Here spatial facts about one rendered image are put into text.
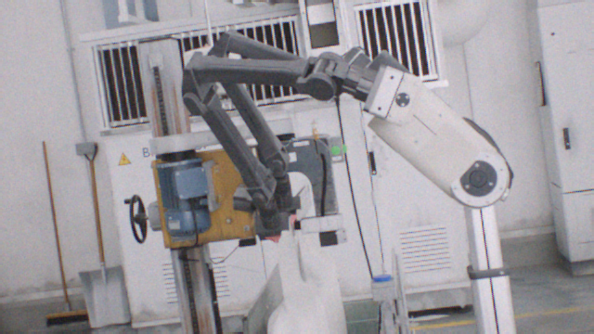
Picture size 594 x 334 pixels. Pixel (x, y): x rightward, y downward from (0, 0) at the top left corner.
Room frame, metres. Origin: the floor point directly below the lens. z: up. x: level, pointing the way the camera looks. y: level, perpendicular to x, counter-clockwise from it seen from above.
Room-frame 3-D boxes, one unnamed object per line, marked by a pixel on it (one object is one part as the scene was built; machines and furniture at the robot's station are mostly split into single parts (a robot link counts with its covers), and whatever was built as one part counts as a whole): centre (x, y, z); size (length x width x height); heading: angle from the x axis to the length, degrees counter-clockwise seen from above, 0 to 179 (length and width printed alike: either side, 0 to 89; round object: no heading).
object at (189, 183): (3.09, 0.34, 1.25); 0.10 x 0.08 x 0.12; 109
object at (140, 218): (3.43, 0.59, 1.13); 0.18 x 0.11 x 0.18; 174
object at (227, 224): (3.42, 0.32, 1.18); 0.34 x 0.25 x 0.31; 84
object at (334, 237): (3.29, -0.10, 0.98); 0.09 x 0.05 x 0.05; 84
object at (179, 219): (3.19, 0.38, 1.21); 0.15 x 0.15 x 0.25
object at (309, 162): (3.42, -0.02, 1.21); 0.30 x 0.25 x 0.30; 174
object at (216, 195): (3.25, 0.29, 1.23); 0.28 x 0.07 x 0.16; 174
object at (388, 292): (3.15, -0.23, 0.81); 0.08 x 0.08 x 0.06; 84
